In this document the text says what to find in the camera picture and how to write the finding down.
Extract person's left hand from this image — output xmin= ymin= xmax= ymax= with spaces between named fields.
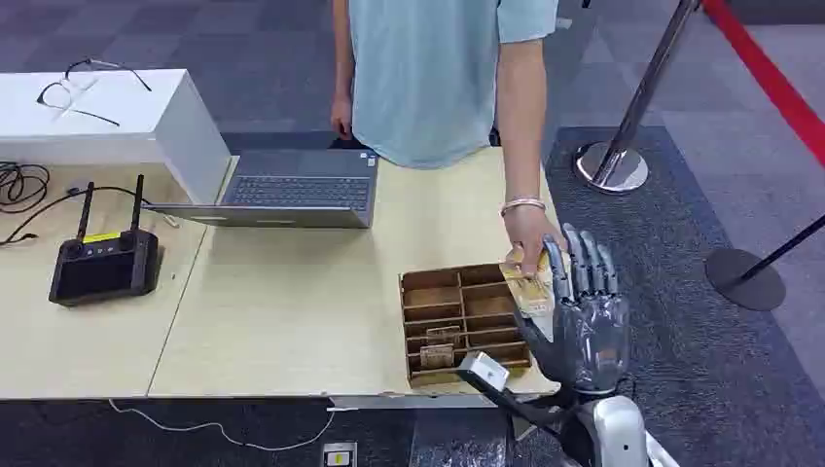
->
xmin=502 ymin=204 xmax=560 ymax=277

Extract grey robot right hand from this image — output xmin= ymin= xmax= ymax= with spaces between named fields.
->
xmin=514 ymin=223 xmax=631 ymax=396

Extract person's right hand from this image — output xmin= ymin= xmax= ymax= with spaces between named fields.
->
xmin=330 ymin=92 xmax=355 ymax=142

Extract yellowish printed card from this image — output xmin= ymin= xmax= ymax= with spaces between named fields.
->
xmin=497 ymin=246 xmax=572 ymax=344

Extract grey open laptop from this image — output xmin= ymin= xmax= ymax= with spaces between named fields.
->
xmin=142 ymin=149 xmax=380 ymax=231

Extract person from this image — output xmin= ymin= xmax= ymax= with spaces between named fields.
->
xmin=330 ymin=0 xmax=562 ymax=277

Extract chrome stanchion with chrome base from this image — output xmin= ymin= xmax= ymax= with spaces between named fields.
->
xmin=573 ymin=0 xmax=703 ymax=195

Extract wooden compartment card box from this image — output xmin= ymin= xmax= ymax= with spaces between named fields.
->
xmin=398 ymin=261 xmax=535 ymax=390

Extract brown card in slot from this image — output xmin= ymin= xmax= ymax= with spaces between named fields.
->
xmin=418 ymin=344 xmax=456 ymax=371
xmin=425 ymin=325 xmax=463 ymax=346

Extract white box stand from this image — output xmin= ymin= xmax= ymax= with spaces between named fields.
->
xmin=0 ymin=68 xmax=233 ymax=206

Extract black stanchion with flat base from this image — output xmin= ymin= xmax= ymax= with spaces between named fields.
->
xmin=703 ymin=212 xmax=825 ymax=313

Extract dark shiny plastic-wrapped floor object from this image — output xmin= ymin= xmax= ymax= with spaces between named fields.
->
xmin=410 ymin=407 xmax=511 ymax=467

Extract black-rimmed eyeglasses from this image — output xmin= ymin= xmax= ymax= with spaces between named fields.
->
xmin=35 ymin=57 xmax=154 ymax=128

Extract floor power socket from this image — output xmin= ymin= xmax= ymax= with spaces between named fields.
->
xmin=320 ymin=441 xmax=359 ymax=467

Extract red barrier belt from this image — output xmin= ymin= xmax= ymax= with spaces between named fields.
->
xmin=700 ymin=0 xmax=825 ymax=170

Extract black remote controller with antennas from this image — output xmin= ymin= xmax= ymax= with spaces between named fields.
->
xmin=48 ymin=173 xmax=161 ymax=307

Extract pale wrist bracelet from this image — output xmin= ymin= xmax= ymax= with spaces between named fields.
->
xmin=499 ymin=197 xmax=548 ymax=218

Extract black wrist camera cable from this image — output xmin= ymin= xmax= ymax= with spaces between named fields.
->
xmin=457 ymin=374 xmax=582 ymax=428

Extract thin black cable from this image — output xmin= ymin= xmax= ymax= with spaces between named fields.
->
xmin=0 ymin=185 xmax=153 ymax=248

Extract white floor cable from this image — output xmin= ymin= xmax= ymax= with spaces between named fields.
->
xmin=108 ymin=399 xmax=337 ymax=452

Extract coiled black cable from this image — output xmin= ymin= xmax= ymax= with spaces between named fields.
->
xmin=0 ymin=161 xmax=52 ymax=215

